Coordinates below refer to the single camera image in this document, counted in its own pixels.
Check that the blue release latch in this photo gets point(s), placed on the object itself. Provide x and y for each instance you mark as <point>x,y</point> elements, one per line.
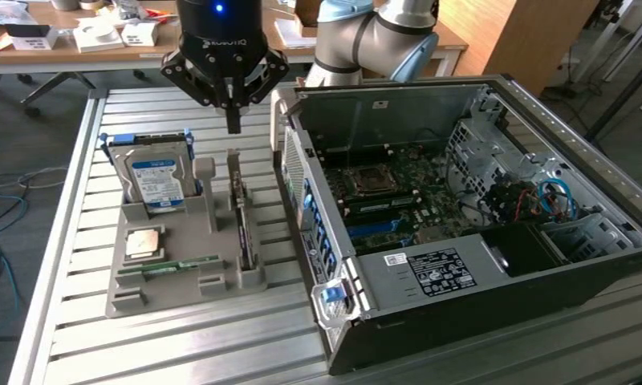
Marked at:
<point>331,294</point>

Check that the white wall socket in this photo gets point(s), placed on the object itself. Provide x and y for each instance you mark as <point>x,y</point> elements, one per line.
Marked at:
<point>570,59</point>

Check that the stack of white papers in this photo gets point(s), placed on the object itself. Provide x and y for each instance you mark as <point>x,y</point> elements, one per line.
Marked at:
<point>294,36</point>

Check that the green RAM stick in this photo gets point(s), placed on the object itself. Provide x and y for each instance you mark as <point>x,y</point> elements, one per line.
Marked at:
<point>166,266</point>

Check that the brown cardboard box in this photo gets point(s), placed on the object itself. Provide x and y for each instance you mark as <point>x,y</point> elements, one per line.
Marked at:
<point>306,12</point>

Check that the open black PC case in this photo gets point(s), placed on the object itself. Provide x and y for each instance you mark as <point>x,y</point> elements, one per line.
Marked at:
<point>459,321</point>

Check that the small white labelled box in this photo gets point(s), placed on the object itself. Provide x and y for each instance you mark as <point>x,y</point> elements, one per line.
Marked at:
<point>139,36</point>

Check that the white box with black lid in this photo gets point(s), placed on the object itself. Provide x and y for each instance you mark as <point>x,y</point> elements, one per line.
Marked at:
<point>32,42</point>

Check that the crumpled plastic packaging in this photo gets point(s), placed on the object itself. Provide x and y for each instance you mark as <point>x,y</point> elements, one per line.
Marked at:
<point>128,9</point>

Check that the grey plastic parts rack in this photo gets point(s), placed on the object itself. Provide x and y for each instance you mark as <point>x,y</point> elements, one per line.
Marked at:
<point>187,248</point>

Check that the clear plastic bag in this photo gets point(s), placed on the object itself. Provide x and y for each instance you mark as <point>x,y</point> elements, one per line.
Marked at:
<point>5,14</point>

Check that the orange small item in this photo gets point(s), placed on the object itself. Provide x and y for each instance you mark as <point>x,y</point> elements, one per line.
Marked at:
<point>158,15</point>

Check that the metal drive cage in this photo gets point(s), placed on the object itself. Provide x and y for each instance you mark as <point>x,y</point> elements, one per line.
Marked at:
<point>476,152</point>

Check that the graphics card with metal bracket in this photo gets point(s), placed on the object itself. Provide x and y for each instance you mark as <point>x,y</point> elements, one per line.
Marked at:
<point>244,224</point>

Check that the grey power supply unit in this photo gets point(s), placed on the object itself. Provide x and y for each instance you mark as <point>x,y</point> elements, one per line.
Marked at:
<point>385,280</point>

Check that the hard disk in blue carrier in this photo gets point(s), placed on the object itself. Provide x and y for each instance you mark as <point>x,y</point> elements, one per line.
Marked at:
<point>155,176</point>

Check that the white box with tape roll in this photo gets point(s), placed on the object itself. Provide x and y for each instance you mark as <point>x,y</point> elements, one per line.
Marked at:
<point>99,44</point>

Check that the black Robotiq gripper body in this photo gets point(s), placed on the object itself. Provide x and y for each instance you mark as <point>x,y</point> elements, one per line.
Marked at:
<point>222,36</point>

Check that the CPU chip with metal lid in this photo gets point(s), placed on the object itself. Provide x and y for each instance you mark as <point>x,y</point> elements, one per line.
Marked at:
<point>142,242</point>

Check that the grey cup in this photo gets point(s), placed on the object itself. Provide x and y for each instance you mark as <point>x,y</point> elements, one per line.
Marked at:
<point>64,4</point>

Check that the wooden desk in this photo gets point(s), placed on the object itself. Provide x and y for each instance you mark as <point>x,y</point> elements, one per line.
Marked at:
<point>451,42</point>
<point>59,58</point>

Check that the wooden cabinet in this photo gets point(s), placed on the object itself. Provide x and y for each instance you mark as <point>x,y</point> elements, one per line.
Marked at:
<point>541,40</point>

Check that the CPU socket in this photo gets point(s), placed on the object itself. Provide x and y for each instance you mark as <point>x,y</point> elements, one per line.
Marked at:
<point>371,178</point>

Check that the black slanted pole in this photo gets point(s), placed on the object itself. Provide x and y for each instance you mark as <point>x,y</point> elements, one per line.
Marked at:
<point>622,95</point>

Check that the green motherboard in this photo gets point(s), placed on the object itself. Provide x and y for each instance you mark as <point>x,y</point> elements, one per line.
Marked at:
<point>438,208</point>

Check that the metal disk bay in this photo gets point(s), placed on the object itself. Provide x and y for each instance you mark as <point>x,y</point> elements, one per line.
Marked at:
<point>584,236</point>

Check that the beige tape roll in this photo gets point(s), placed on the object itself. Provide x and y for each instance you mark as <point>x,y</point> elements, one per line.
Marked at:
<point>91,4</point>

